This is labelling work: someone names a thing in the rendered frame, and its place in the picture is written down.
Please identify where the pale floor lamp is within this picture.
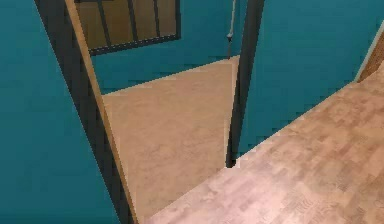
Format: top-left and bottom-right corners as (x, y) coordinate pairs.
(226, 0), (238, 60)

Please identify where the black framed window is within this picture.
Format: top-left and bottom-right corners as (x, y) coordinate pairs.
(73, 0), (182, 57)

